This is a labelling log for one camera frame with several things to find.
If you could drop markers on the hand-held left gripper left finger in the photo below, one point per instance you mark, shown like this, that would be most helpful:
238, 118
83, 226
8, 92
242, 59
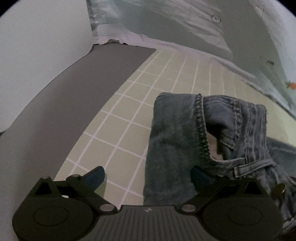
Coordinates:
96, 178

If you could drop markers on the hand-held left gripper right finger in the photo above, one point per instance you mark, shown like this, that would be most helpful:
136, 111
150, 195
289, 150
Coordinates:
200, 179

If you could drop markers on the blue denim jeans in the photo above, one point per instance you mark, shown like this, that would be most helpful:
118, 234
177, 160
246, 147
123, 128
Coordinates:
173, 139

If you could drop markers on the carrot print light blue sheet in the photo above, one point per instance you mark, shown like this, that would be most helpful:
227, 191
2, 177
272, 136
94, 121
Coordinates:
173, 20

